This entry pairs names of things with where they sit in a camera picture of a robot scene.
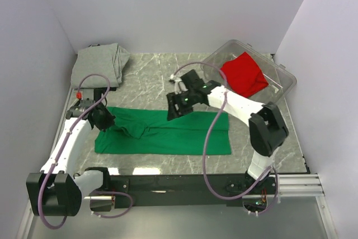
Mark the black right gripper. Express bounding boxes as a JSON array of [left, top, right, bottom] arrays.
[[166, 90, 196, 122]]

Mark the aluminium frame rail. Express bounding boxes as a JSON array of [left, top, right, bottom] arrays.
[[279, 174, 325, 197]]

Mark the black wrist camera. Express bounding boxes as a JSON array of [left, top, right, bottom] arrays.
[[76, 88, 95, 105], [180, 69, 205, 90]]

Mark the red t shirt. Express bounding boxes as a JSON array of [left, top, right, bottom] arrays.
[[220, 52, 269, 98]]

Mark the green t shirt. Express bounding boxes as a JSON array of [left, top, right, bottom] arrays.
[[95, 107, 216, 155]]

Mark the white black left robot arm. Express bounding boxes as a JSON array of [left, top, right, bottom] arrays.
[[26, 104, 115, 217]]

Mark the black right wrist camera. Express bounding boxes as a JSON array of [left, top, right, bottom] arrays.
[[180, 69, 205, 90]]

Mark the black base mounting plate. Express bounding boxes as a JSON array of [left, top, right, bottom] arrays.
[[89, 174, 279, 212]]

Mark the clear plastic bin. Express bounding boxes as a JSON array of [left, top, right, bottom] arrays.
[[201, 40, 297, 104]]

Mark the folded grey t shirt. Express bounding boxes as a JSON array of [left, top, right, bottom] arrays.
[[70, 43, 130, 88]]

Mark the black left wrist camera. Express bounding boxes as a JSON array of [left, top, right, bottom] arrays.
[[76, 88, 95, 105]]

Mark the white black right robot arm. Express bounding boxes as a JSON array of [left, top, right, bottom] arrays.
[[167, 83, 289, 194]]

